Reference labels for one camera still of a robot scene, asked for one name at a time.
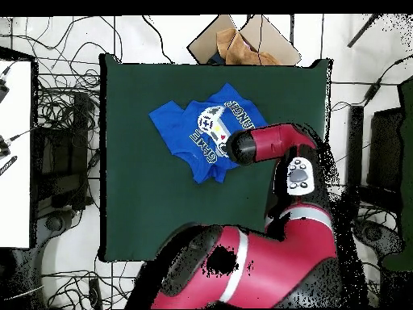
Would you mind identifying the dark blue cloth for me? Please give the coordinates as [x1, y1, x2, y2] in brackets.
[206, 52, 227, 65]

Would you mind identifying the tan cloth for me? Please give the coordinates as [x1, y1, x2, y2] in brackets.
[215, 27, 284, 66]

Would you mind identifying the brown cardboard box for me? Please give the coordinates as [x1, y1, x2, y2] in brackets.
[186, 14, 302, 67]

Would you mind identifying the black power strip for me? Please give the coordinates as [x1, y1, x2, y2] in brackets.
[88, 277, 103, 310]

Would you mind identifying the black rod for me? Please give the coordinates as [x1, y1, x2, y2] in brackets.
[347, 13, 383, 48]

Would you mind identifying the dark green table cloth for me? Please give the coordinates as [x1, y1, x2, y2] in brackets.
[380, 76, 413, 273]
[98, 52, 333, 264]

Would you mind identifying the black ribbed strip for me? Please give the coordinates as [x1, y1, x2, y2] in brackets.
[0, 155, 19, 178]

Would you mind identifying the black cable tangle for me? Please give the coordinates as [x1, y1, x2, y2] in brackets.
[41, 270, 143, 310]
[354, 193, 388, 291]
[33, 15, 102, 133]

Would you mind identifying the black device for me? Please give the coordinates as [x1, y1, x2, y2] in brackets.
[0, 134, 13, 159]
[0, 77, 10, 105]

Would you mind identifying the blue printed T-shirt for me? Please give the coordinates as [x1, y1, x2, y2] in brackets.
[148, 82, 269, 185]

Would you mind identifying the black power adapter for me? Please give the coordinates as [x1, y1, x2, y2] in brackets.
[363, 80, 382, 106]

